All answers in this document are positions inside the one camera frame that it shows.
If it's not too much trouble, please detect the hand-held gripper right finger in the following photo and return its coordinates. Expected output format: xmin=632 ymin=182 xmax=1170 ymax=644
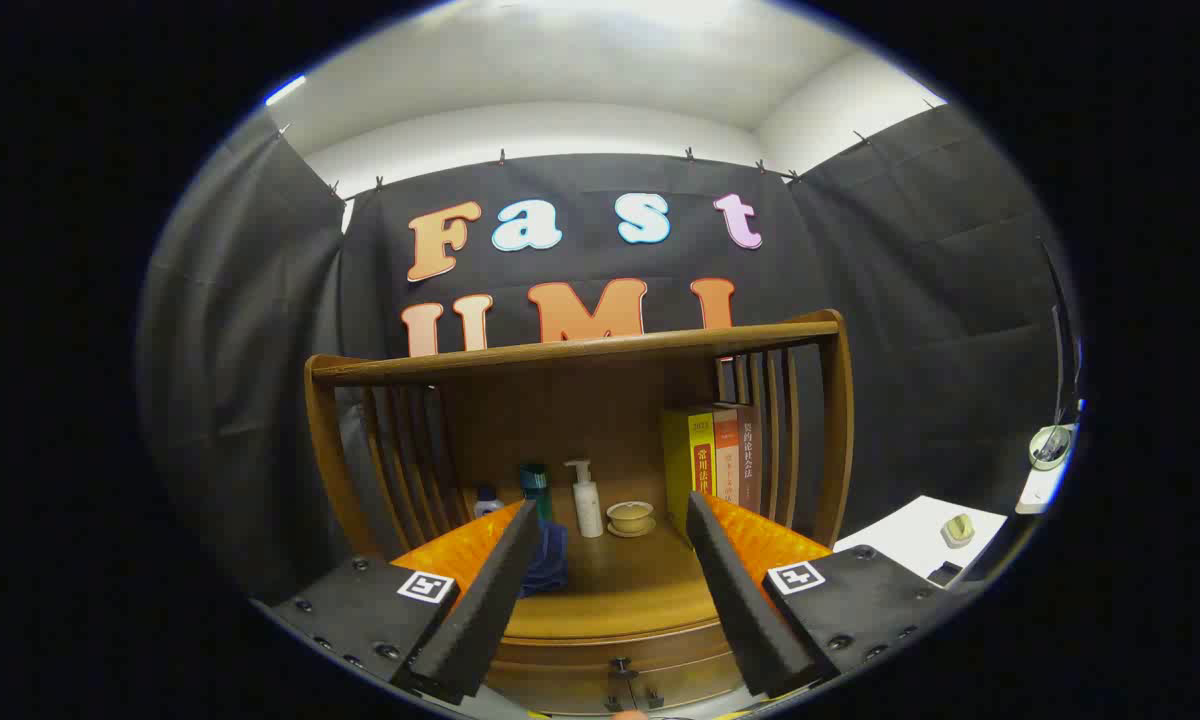
xmin=685 ymin=490 xmax=966 ymax=699

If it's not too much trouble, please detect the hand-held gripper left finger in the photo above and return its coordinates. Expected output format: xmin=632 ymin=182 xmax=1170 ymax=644
xmin=255 ymin=500 xmax=543 ymax=706

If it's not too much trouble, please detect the wooden drawer with black knob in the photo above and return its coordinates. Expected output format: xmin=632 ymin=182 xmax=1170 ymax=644
xmin=485 ymin=620 xmax=746 ymax=714

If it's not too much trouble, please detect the wooden countertop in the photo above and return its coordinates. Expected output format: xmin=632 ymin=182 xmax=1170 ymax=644
xmin=460 ymin=485 xmax=731 ymax=641

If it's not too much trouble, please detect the white side cabinet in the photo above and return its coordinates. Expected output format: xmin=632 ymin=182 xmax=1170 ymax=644
xmin=833 ymin=495 xmax=1008 ymax=588

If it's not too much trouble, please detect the blue towel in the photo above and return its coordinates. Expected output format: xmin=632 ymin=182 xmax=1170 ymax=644
xmin=520 ymin=520 xmax=569 ymax=598

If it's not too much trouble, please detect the teal cylindrical bottle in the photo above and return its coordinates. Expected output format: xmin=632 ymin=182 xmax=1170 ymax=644
xmin=520 ymin=463 xmax=553 ymax=521

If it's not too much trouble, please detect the beige lidded tea bowl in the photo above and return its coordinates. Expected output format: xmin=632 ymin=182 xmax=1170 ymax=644
xmin=606 ymin=500 xmax=657 ymax=539

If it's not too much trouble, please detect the white pump bottle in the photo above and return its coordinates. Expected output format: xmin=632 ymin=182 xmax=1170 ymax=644
xmin=564 ymin=459 xmax=604 ymax=539

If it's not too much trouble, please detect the orange and white book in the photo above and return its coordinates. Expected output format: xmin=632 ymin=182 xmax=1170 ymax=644
xmin=712 ymin=408 xmax=743 ymax=506

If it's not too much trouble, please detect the brown book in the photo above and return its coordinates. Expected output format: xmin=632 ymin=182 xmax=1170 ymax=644
xmin=735 ymin=403 xmax=763 ymax=513

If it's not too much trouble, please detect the thick yellow book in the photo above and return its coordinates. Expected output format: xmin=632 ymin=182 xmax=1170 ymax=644
xmin=662 ymin=408 xmax=718 ymax=536

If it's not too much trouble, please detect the white side table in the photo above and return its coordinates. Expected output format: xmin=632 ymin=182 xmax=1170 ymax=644
xmin=1015 ymin=420 xmax=1079 ymax=516

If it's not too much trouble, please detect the thin black stand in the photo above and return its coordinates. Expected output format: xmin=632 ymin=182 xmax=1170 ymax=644
xmin=1035 ymin=235 xmax=1083 ymax=426

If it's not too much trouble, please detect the wooden cabinet frame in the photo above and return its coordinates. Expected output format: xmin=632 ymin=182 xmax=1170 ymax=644
xmin=305 ymin=308 xmax=856 ymax=716

